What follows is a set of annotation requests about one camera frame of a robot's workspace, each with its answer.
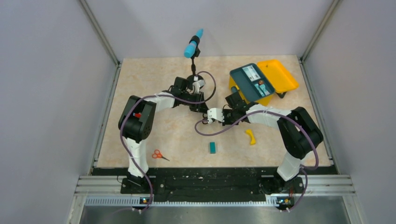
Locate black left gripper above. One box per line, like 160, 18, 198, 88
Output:
180, 91, 208, 114

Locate teal divided tray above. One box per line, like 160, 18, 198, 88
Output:
229, 63, 275, 106

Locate white teal label packet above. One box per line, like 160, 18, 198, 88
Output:
242, 65, 262, 82

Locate black handled bandage shears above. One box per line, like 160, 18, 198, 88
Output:
201, 113, 208, 125

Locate teal sachet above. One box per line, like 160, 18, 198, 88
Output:
258, 84, 270, 96

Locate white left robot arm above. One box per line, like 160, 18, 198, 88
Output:
118, 75, 209, 193

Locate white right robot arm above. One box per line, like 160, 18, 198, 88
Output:
222, 92, 324, 192

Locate yellow medicine kit box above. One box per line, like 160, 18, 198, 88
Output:
228, 59, 300, 107

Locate yellow curved plastic piece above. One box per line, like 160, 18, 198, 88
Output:
245, 129, 256, 145

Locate teal rectangular block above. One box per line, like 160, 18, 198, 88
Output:
209, 142, 216, 154

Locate blue microphone on stand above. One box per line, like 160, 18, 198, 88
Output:
184, 28, 204, 82

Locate small orange scissors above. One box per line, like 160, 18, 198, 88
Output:
151, 149, 170, 161

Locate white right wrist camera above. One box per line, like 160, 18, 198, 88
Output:
206, 108, 224, 124

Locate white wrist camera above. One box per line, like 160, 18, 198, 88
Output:
192, 79, 205, 94
206, 108, 224, 124

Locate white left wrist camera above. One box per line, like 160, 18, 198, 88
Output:
192, 79, 205, 94

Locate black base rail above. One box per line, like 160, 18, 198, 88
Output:
92, 167, 338, 205

